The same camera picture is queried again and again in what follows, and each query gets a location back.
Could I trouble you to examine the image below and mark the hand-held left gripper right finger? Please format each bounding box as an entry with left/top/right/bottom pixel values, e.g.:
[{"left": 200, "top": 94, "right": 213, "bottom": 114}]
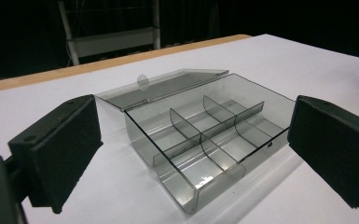
[{"left": 286, "top": 94, "right": 359, "bottom": 209}]

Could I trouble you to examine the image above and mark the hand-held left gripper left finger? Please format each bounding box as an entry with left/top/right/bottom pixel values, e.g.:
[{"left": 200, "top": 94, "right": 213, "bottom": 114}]
[{"left": 7, "top": 93, "right": 104, "bottom": 215}]

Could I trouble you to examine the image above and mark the clear grey compartment box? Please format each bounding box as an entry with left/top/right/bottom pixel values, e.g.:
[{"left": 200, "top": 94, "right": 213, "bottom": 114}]
[{"left": 94, "top": 68, "right": 297, "bottom": 215}]

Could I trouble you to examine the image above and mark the white metal stand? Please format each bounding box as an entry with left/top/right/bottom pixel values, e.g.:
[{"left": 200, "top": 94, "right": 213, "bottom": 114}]
[{"left": 57, "top": 0, "right": 162, "bottom": 67}]

